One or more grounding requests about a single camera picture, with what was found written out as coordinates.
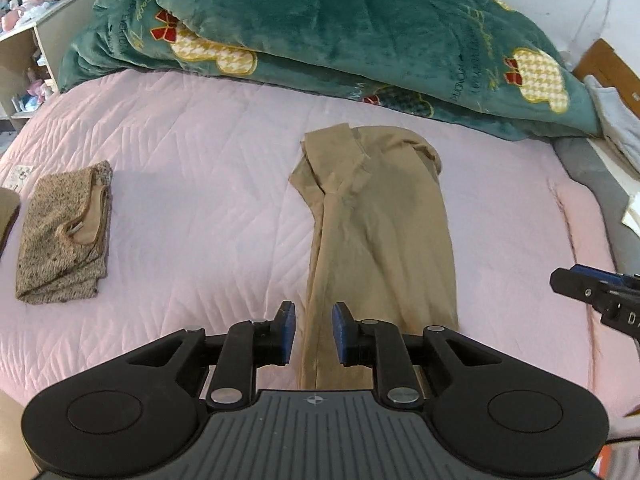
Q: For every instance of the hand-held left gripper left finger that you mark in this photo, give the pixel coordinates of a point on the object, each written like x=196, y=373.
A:
x=286, y=332

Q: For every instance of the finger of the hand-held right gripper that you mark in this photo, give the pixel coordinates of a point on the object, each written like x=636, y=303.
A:
x=572, y=285

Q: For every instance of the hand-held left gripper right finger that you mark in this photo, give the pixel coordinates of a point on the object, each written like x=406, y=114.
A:
x=343, y=334

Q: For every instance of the tan garment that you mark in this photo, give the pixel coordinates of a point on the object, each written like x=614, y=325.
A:
x=385, y=220

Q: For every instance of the grey cloth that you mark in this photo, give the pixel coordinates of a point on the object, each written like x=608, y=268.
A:
x=617, y=120

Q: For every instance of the pink quilted bed cover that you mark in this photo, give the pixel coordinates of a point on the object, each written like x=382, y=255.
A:
x=190, y=170

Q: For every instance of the brown wooden board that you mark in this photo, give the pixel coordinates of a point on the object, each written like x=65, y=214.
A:
x=600, y=62

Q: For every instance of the speckled brown folded garment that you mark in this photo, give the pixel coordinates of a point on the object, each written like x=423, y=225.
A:
x=60, y=240

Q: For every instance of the dark brown cloth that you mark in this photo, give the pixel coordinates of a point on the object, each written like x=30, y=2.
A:
x=7, y=220

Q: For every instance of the green printed blanket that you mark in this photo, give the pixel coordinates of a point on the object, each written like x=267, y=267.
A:
x=320, y=25

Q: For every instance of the white quilt label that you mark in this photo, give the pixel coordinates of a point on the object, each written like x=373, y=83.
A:
x=17, y=176

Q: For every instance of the white shelf unit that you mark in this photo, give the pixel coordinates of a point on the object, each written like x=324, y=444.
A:
x=22, y=45

